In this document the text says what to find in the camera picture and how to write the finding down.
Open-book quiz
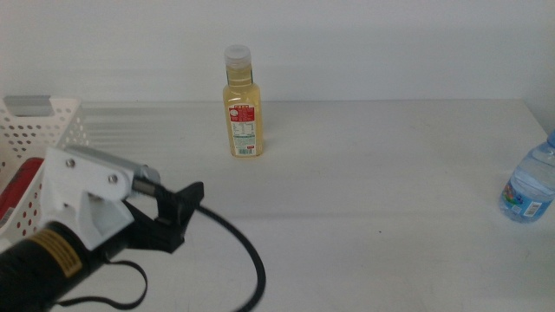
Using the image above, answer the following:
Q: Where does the yellow juice bottle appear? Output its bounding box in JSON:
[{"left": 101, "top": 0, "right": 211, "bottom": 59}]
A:
[{"left": 222, "top": 43, "right": 264, "bottom": 159}]

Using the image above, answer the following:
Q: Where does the red soda can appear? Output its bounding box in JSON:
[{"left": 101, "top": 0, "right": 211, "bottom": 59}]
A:
[{"left": 0, "top": 157, "right": 45, "bottom": 227}]

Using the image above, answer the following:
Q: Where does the blue-capped water bottle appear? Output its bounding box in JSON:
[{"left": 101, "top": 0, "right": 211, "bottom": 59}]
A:
[{"left": 498, "top": 128, "right": 555, "bottom": 224}]

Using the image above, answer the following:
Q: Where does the white perforated plastic basket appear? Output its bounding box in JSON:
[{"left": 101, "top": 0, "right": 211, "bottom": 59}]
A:
[{"left": 0, "top": 95, "right": 90, "bottom": 253}]

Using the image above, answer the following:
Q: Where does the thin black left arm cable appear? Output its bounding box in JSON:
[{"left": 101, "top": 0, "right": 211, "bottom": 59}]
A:
[{"left": 55, "top": 259, "right": 149, "bottom": 311}]

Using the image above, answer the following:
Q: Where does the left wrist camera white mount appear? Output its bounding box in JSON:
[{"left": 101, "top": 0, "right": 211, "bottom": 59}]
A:
[{"left": 41, "top": 145, "right": 161, "bottom": 252}]

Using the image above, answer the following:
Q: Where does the thick black left camera cable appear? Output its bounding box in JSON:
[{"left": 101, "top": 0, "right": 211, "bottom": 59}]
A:
[{"left": 129, "top": 177, "right": 267, "bottom": 312}]

